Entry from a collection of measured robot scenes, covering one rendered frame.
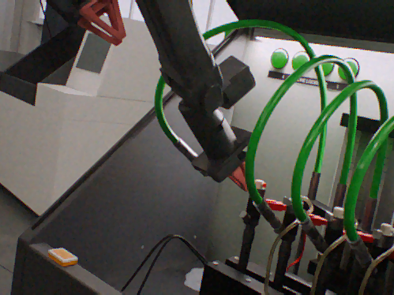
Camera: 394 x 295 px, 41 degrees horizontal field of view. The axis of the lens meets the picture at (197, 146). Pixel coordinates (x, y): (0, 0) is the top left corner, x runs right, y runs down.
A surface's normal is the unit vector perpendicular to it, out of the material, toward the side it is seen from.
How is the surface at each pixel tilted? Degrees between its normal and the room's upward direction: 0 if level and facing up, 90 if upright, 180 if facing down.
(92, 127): 90
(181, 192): 90
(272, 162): 90
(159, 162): 90
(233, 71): 47
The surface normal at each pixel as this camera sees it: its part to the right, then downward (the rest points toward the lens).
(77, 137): 0.62, 0.23
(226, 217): -0.67, 0.00
